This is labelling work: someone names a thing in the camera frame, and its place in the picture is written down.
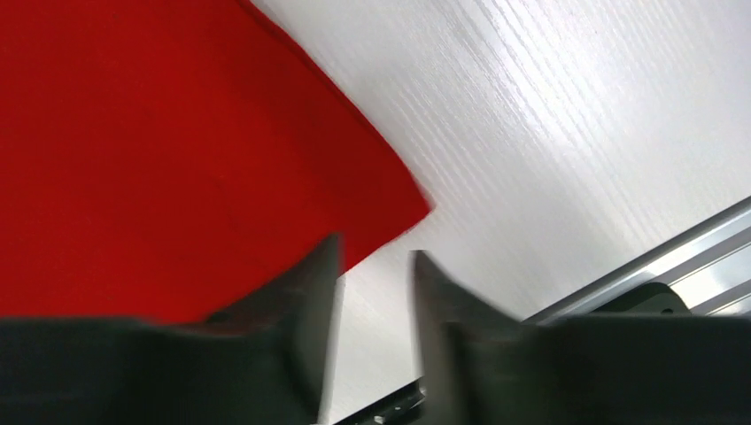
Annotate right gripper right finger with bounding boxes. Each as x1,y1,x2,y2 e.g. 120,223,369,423
412,251,750,424

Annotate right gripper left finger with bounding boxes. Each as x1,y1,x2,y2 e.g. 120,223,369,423
1,235,341,424

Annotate red t shirt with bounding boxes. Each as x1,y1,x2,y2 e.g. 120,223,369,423
1,1,430,323

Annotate aluminium front rail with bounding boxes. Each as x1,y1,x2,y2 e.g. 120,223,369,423
529,197,750,323

